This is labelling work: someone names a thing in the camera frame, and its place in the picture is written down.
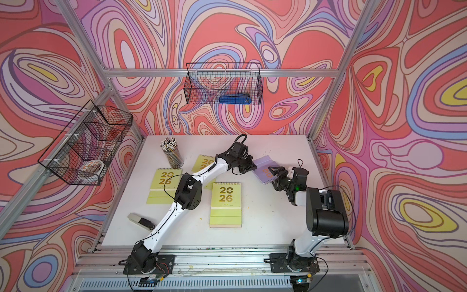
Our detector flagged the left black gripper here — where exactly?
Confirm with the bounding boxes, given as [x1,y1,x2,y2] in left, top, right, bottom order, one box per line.
[236,155,259,175]

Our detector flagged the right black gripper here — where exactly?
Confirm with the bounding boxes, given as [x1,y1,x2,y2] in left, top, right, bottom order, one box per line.
[268,166,295,191]

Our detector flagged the purple 2026 calendar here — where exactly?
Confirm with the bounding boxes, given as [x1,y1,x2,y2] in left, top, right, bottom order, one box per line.
[253,156,278,184]

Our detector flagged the green 2026 calendar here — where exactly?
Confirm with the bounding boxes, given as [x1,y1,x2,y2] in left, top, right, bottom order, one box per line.
[146,168,182,205]
[209,182,242,225]
[192,155,216,191]

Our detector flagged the peach 2026 calendar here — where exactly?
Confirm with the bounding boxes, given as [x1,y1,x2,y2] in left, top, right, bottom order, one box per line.
[209,225,242,228]

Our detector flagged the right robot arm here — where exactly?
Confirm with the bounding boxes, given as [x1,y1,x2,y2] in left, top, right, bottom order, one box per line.
[268,166,350,263]

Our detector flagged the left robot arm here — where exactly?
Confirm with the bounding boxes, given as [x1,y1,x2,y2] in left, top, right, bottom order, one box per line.
[131,152,257,266]

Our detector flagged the blue stapler in basket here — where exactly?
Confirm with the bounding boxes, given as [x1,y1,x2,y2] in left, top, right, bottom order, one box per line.
[218,93,252,105]

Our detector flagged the clear cup of coloured pencils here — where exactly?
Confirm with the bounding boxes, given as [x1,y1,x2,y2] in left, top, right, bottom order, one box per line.
[160,137,184,169]

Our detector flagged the beige and black stapler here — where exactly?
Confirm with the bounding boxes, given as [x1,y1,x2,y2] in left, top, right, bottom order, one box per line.
[127,213,155,231]

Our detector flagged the tape roll in basket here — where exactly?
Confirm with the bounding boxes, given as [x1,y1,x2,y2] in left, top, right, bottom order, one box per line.
[78,159,104,181]

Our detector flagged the right wrist camera with cable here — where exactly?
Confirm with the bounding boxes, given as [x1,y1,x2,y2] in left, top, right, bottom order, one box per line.
[287,159,309,191]

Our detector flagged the black wire basket back wall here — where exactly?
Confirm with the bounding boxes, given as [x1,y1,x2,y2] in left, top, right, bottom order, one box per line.
[184,62,263,105]

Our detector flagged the black wire basket wall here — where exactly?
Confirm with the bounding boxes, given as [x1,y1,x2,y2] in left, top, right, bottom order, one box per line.
[184,62,263,105]
[38,101,133,186]

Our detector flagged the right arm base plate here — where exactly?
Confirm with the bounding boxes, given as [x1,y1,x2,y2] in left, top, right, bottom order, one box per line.
[263,253,320,275]

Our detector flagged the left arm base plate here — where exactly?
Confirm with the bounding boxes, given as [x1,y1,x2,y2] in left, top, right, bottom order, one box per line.
[118,254,176,276]

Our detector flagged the black wire basket left wall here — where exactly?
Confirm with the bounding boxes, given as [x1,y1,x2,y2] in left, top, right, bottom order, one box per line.
[38,101,133,186]

